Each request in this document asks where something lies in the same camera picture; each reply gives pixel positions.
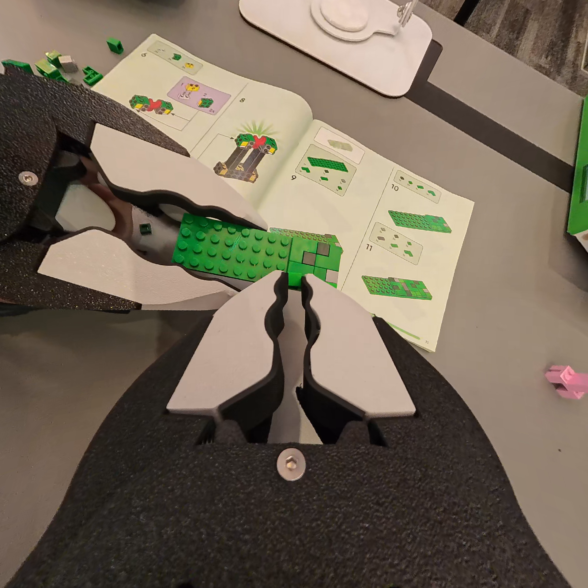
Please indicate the scatter of small green bricks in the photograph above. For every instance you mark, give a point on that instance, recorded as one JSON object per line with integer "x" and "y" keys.
{"x": 64, "y": 66}

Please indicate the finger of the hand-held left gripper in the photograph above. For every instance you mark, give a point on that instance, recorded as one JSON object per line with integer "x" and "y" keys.
{"x": 156, "y": 165}
{"x": 110, "y": 266}

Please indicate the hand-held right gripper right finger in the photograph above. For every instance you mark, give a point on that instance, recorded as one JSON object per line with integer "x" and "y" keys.
{"x": 358, "y": 358}

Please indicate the small pink brick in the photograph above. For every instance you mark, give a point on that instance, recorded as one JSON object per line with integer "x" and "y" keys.
{"x": 568, "y": 381}

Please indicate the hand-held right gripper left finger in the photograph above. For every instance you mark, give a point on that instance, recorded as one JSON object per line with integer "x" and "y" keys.
{"x": 230, "y": 358}

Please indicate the green brick set box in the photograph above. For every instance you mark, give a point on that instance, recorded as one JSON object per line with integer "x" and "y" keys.
{"x": 579, "y": 184}

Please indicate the green studded brick plate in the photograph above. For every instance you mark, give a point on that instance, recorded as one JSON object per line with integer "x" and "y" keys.
{"x": 248, "y": 248}

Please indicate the building instruction booklet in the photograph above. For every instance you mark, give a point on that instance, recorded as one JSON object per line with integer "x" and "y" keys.
{"x": 367, "y": 202}

